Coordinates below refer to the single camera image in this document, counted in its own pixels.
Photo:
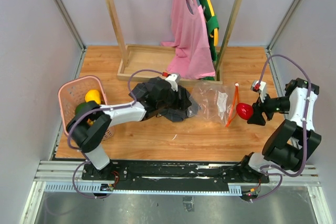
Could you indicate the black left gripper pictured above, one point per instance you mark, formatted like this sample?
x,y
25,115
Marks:
x,y
182,103

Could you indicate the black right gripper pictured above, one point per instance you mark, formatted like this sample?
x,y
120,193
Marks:
x,y
259,107

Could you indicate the red yellow fake mango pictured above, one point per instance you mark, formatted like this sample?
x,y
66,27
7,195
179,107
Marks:
x,y
245,111

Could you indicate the clear zip top bag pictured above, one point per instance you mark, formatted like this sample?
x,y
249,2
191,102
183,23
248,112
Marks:
x,y
218,101

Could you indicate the yellow fake lemon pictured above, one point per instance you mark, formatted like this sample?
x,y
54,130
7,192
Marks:
x,y
93,95

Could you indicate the dark green fake lime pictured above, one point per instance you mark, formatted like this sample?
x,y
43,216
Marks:
x,y
81,107

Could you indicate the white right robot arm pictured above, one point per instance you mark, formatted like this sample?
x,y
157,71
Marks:
x,y
294,140

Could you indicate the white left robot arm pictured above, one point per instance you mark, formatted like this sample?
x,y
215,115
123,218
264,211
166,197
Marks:
x,y
88,129

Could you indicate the dark grey checked cloth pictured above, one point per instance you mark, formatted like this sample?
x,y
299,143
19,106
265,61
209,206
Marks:
x,y
159,99

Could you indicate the pink t-shirt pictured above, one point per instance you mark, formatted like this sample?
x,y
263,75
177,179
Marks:
x,y
192,58

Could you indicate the wooden clothes rack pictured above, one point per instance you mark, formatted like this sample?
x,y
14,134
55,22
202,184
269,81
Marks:
x,y
136,56

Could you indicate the green t-shirt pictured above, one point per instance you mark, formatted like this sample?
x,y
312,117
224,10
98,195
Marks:
x,y
211,30

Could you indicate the pink plastic basket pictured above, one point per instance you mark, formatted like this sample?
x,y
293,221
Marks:
x,y
72,93

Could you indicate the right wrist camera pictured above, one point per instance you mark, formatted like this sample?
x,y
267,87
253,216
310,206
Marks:
x,y
261,88

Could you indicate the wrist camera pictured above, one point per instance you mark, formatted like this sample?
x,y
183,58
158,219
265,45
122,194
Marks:
x,y
173,79
261,88

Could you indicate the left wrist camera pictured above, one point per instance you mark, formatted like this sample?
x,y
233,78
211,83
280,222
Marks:
x,y
173,79

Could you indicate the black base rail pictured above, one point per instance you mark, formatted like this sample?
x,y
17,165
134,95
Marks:
x,y
173,176

